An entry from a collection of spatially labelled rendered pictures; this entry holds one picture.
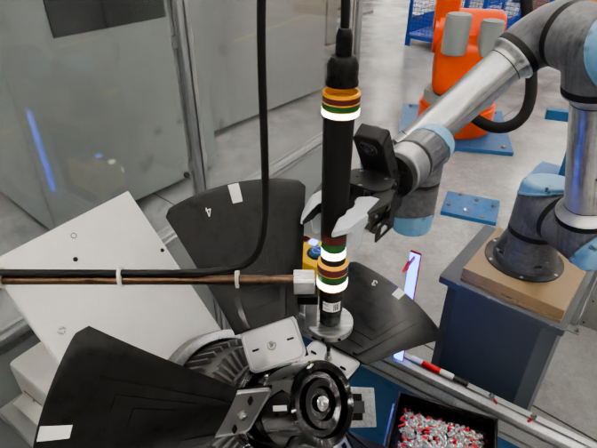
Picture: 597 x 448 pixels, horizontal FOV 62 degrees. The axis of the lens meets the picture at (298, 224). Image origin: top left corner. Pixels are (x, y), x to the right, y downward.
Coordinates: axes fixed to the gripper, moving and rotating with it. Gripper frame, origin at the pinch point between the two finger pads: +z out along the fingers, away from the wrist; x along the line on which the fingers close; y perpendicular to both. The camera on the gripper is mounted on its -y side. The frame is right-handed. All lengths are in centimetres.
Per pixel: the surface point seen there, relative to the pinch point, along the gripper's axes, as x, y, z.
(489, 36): 92, 57, -363
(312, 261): 25, 40, -34
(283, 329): 4.8, 20.5, 2.3
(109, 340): 10.2, 6.4, 25.7
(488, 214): 37, 144, -255
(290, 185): 14.7, 5.7, -12.4
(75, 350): 11.4, 5.9, 28.9
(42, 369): 57, 51, 20
